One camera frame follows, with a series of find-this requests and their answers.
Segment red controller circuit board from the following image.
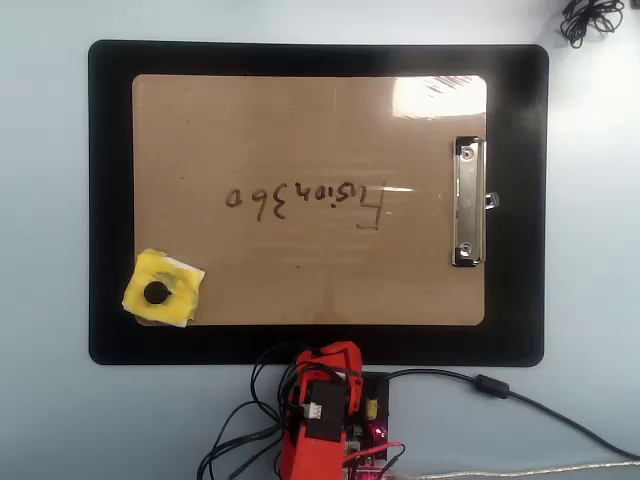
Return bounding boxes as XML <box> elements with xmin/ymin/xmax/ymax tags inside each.
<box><xmin>344</xmin><ymin>447</ymin><xmax>396</xmax><ymax>480</ymax></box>

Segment thin black robot wires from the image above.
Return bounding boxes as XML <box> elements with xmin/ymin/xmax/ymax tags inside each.
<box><xmin>197</xmin><ymin>342</ymin><xmax>311</xmax><ymax>480</ymax></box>

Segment yellow sponge with black knob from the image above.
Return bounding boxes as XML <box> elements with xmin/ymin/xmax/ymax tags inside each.
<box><xmin>122</xmin><ymin>248</ymin><xmax>206</xmax><ymax>329</ymax></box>

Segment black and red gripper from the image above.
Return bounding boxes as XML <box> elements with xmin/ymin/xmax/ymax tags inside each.
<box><xmin>293</xmin><ymin>342</ymin><xmax>365</xmax><ymax>416</ymax></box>

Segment silver metal clipboard clip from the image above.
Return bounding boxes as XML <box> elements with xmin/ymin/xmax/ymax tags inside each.
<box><xmin>452</xmin><ymin>135</ymin><xmax>500</xmax><ymax>268</ymax></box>

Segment brown clipboard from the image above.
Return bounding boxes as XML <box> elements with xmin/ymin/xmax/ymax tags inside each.
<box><xmin>131</xmin><ymin>74</ymin><xmax>488</xmax><ymax>327</ymax></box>

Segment black power cable with ferrite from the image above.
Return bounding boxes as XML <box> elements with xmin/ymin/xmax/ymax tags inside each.
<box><xmin>384</xmin><ymin>368</ymin><xmax>640</xmax><ymax>460</ymax></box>

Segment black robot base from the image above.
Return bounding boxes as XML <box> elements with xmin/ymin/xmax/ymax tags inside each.
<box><xmin>344</xmin><ymin>372</ymin><xmax>392</xmax><ymax>459</ymax></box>

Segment coiled thin black cable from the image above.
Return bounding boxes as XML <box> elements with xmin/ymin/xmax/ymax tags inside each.
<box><xmin>559</xmin><ymin>0</ymin><xmax>626</xmax><ymax>49</ymax></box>

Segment black desk mat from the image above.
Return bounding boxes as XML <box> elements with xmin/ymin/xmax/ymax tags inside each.
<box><xmin>88</xmin><ymin>39</ymin><xmax>550</xmax><ymax>366</ymax></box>

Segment red wire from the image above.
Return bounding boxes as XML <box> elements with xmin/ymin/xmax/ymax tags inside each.
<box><xmin>349</xmin><ymin>440</ymin><xmax>406</xmax><ymax>464</ymax></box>

